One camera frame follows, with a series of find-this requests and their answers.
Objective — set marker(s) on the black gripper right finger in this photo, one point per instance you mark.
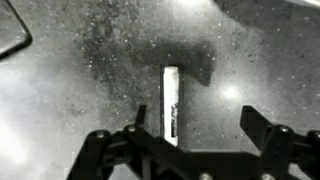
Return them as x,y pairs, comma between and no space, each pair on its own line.
256,124

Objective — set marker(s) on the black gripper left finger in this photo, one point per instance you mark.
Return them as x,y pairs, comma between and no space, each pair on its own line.
140,117

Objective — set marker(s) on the black marker with white label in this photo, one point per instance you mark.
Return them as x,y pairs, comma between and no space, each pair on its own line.
171,100

